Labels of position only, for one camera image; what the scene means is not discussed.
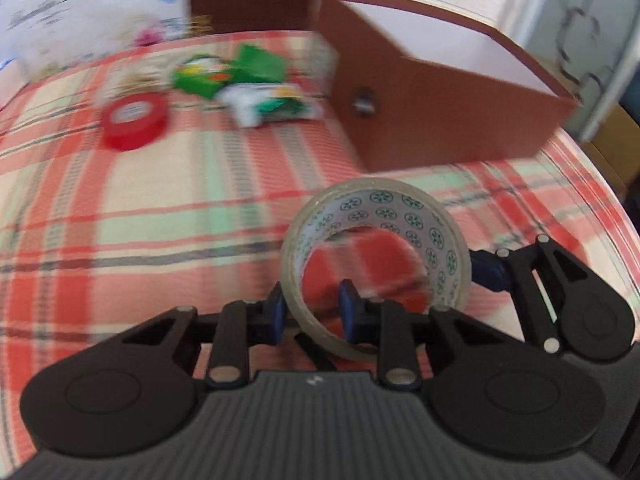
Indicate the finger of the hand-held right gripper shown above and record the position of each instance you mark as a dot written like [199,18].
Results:
[487,271]

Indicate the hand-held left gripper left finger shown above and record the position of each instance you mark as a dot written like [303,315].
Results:
[275,312]

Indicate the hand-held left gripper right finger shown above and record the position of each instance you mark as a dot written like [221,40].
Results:
[348,312]

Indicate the clear tape roll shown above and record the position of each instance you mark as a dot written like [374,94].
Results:
[440,240]

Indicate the brown cardboard box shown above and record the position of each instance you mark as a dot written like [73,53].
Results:
[450,110]

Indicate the green box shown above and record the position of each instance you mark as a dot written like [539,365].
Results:
[261,62]

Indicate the red plaid blanket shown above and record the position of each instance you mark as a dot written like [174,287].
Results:
[150,220]

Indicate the tan cardboard box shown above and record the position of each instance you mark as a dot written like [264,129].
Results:
[617,150]

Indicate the red tape roll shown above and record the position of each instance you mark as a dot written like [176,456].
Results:
[134,122]

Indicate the green and white snack packet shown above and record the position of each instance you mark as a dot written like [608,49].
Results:
[200,77]

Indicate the pale cabinet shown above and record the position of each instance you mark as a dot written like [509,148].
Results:
[585,30]

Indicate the floral plastic bag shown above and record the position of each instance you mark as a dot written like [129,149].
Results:
[85,5]

